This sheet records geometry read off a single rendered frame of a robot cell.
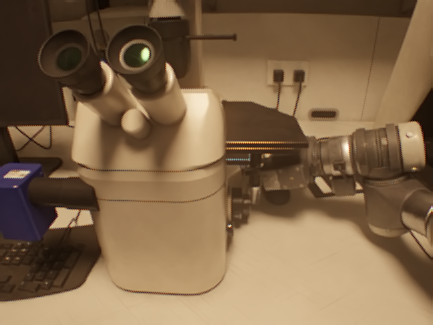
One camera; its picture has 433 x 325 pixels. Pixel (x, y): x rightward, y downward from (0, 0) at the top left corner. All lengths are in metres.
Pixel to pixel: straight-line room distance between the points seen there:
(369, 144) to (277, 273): 0.26
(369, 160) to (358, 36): 0.70
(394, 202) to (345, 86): 0.72
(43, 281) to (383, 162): 0.58
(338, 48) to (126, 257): 0.96
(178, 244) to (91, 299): 0.19
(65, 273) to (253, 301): 0.31
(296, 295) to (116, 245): 0.28
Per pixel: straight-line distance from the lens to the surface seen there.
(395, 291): 0.56
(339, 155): 0.53
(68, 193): 0.40
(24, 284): 0.58
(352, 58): 1.17
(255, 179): 0.62
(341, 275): 0.55
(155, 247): 0.42
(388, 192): 0.53
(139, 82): 0.26
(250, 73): 1.10
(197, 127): 0.35
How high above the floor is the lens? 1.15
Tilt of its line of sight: 28 degrees down
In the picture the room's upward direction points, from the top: 1 degrees counter-clockwise
